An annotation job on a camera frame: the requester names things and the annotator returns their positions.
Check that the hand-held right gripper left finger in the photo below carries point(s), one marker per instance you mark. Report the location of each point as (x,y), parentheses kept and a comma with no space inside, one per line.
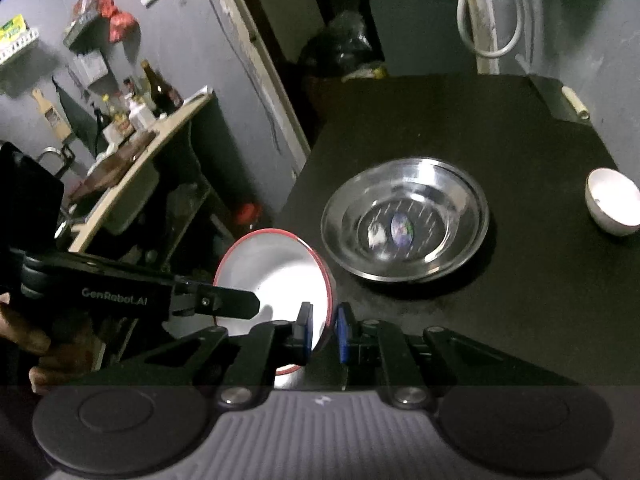
(303,332)

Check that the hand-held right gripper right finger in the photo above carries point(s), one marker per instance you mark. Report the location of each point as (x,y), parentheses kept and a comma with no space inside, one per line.
(344,332)

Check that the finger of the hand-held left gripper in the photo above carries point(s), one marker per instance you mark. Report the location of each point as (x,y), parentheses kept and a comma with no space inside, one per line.
(225,302)

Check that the white ceramic bowl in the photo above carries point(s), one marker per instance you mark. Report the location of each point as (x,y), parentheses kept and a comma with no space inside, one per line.
(270,270)
(610,195)

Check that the large steel plate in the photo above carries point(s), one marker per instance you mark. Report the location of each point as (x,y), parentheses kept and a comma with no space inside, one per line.
(405,279)

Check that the person's left hand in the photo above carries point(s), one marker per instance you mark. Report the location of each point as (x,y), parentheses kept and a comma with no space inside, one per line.
(25,332)

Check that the red capped dark jar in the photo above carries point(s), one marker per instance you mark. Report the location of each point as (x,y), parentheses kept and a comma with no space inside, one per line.
(249,214)

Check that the white basin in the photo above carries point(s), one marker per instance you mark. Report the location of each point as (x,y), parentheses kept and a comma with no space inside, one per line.
(130,200)

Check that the brown cutting board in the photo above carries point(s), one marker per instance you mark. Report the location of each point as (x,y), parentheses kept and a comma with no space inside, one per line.
(115,165)

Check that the labelled sauce bottle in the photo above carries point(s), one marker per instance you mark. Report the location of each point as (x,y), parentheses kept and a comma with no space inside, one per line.
(120,122)

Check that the dark hanging cloth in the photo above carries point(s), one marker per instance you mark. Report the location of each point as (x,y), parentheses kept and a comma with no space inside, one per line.
(80,120)

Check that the white plastic bottle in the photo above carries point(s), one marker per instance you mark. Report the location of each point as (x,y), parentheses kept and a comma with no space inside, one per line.
(141,116)

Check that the wooden side counter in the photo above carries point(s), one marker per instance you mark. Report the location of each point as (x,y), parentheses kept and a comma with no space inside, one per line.
(175,120)

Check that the dark glass bottle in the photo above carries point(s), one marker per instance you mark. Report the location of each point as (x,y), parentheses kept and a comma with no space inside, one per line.
(167,95)

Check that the tall bottle with yellow cap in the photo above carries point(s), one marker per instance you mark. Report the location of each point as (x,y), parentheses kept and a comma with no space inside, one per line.
(147,80)

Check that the red plastic bag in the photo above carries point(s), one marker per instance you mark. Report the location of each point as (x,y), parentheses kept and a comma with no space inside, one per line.
(107,7)
(122,26)

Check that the black plastic bag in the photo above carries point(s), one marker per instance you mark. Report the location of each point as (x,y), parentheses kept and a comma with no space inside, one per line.
(340,45)

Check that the green and yellow box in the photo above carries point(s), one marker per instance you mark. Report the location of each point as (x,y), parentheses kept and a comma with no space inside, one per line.
(12,27)

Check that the grey cabinet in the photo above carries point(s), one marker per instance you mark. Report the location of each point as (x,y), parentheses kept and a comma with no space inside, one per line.
(420,30)

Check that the cream cylindrical stick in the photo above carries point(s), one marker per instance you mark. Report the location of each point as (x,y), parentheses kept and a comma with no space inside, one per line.
(575,102)

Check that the paper sheet on wall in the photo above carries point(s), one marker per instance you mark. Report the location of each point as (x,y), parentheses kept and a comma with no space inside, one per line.
(91,67)

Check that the cream door frame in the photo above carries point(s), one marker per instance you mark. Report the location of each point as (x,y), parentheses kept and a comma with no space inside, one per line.
(260,70)

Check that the dark wall rack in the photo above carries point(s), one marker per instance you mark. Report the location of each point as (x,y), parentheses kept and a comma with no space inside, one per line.
(82,32)

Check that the white wall rack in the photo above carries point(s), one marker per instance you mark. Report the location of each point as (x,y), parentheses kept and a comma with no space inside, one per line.
(17,47)

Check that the cream wooden post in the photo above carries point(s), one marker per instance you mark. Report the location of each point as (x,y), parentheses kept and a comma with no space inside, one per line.
(486,10)

